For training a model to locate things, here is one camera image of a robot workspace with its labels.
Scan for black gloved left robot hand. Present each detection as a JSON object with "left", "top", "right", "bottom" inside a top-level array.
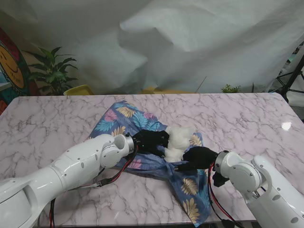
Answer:
[{"left": 132, "top": 129, "right": 171, "bottom": 158}]

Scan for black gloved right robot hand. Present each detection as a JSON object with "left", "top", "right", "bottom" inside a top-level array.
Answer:
[{"left": 174, "top": 146, "right": 219, "bottom": 171}]

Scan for white pillow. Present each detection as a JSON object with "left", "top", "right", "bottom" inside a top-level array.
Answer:
[{"left": 163, "top": 125, "right": 197, "bottom": 162}]

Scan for blue leaf print pillowcase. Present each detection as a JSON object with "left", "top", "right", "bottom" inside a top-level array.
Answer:
[{"left": 89, "top": 101, "right": 213, "bottom": 228}]

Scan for yellow brown cardboard piece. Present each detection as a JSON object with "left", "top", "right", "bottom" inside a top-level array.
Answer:
[{"left": 140, "top": 86, "right": 194, "bottom": 95}]

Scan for thin dry twig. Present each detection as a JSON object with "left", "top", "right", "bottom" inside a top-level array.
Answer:
[{"left": 195, "top": 76, "right": 207, "bottom": 93}]

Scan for small green plant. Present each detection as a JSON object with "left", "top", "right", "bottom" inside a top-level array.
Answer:
[{"left": 220, "top": 84, "right": 241, "bottom": 94}]

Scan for white backdrop sheet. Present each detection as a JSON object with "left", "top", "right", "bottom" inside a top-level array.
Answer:
[{"left": 0, "top": 0, "right": 304, "bottom": 95}]

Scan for large green potted plant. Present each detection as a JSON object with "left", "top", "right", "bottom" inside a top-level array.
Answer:
[{"left": 22, "top": 47, "right": 79, "bottom": 96}]

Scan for black tripod stand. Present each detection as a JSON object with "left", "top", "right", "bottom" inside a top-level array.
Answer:
[{"left": 276, "top": 45, "right": 304, "bottom": 103}]

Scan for colourful smiley face board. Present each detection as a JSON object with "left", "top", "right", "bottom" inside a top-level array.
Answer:
[{"left": 0, "top": 28, "right": 40, "bottom": 116}]

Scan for right arm red black cables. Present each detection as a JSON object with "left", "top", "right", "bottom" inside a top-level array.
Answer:
[{"left": 207, "top": 163, "right": 245, "bottom": 228}]

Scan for arm red black cables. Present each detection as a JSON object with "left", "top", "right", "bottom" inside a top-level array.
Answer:
[
  {"left": 207, "top": 163, "right": 245, "bottom": 228},
  {"left": 48, "top": 147, "right": 140, "bottom": 228}
]

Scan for left arm red black cables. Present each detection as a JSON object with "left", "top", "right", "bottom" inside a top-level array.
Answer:
[{"left": 48, "top": 147, "right": 140, "bottom": 228}]

